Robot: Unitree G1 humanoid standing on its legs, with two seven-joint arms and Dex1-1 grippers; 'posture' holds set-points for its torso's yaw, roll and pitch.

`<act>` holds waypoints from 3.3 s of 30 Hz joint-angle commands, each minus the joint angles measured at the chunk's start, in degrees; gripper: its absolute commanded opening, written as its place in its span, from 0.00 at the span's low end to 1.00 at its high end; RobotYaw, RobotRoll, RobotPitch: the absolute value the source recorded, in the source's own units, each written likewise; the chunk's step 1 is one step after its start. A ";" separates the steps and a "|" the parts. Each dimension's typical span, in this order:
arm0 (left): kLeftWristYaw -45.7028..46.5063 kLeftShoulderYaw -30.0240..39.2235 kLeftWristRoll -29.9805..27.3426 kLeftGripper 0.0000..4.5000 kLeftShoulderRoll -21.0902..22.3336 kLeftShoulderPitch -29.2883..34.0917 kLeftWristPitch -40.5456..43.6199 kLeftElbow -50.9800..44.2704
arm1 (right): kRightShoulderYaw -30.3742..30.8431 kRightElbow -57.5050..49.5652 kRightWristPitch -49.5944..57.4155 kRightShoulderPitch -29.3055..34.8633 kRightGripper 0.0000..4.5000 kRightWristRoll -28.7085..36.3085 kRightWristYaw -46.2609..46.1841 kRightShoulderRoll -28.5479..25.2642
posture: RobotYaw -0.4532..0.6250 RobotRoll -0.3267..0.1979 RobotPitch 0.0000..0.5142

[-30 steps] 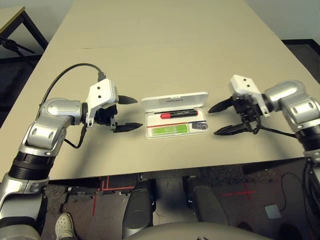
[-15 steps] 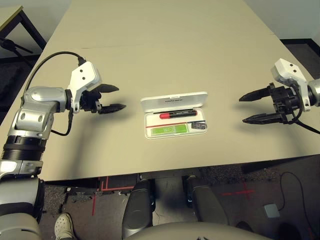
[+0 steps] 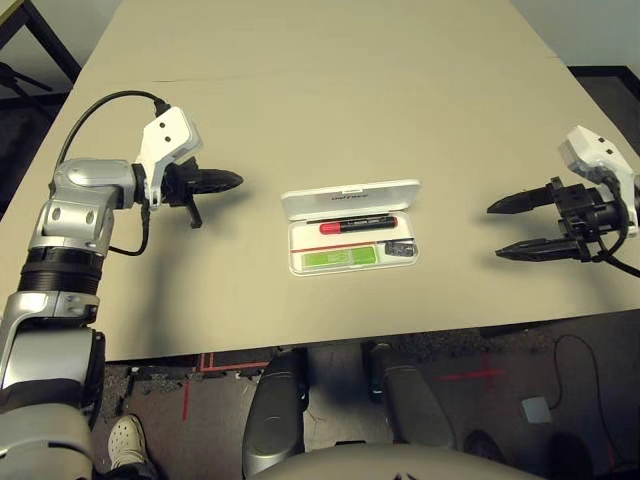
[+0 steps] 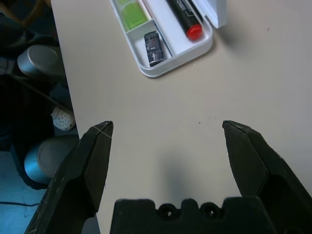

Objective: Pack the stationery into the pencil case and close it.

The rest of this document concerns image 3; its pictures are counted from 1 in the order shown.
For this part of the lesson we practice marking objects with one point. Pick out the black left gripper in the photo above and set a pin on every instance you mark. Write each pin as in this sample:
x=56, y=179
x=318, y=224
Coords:
x=177, y=187

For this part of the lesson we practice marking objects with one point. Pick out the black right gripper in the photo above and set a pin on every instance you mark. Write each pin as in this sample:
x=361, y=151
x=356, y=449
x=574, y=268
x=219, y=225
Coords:
x=580, y=205

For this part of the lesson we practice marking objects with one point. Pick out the small silver black clip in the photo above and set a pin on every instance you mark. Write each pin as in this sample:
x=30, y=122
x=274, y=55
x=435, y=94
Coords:
x=400, y=248

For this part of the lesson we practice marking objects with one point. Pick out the green and white eraser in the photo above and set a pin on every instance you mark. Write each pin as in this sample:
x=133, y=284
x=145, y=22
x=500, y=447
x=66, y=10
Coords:
x=335, y=259

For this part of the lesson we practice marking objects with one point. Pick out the white plastic pencil case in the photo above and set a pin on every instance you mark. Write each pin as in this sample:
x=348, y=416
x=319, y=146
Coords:
x=390, y=192

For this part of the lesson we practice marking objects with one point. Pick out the red and black marker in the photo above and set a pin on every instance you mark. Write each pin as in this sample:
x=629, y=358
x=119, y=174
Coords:
x=365, y=223

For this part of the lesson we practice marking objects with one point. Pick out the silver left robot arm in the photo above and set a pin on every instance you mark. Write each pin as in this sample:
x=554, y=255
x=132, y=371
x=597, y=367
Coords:
x=85, y=185

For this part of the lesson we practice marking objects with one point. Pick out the grey square floor pedal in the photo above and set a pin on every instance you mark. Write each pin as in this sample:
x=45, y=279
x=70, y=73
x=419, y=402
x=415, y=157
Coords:
x=536, y=411

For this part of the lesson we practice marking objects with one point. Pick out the grey robot right leg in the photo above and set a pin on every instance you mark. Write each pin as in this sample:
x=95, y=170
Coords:
x=415, y=405

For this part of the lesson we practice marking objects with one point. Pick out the grey robot leg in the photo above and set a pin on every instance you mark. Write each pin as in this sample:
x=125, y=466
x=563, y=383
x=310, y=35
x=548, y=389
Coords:
x=415, y=405
x=275, y=415

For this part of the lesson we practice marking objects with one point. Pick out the black tripod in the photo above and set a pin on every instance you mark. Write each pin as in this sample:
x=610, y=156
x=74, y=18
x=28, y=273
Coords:
x=20, y=77

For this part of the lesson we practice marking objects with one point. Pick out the grey robot left leg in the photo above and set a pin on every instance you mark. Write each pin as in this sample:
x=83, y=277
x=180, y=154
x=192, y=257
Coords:
x=275, y=415

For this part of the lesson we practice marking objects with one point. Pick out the white bystander shoe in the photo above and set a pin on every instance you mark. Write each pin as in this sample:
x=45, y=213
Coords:
x=127, y=440

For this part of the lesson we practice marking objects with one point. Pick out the grey robot torso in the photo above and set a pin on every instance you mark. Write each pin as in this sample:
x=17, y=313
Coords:
x=390, y=465

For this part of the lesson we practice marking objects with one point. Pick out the dark bystander trouser leg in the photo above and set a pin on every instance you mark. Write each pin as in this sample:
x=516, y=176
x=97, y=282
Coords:
x=130, y=472

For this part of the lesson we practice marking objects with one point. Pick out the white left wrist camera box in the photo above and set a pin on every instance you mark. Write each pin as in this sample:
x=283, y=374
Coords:
x=167, y=132

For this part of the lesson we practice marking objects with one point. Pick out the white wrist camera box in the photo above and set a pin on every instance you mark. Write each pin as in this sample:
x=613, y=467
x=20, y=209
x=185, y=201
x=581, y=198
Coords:
x=595, y=150
x=167, y=132

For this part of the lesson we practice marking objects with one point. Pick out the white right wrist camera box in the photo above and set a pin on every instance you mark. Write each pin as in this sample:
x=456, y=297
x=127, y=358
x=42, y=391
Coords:
x=595, y=150

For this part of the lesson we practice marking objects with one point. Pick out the beige side table black frame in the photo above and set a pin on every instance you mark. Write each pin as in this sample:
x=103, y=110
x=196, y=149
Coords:
x=54, y=39

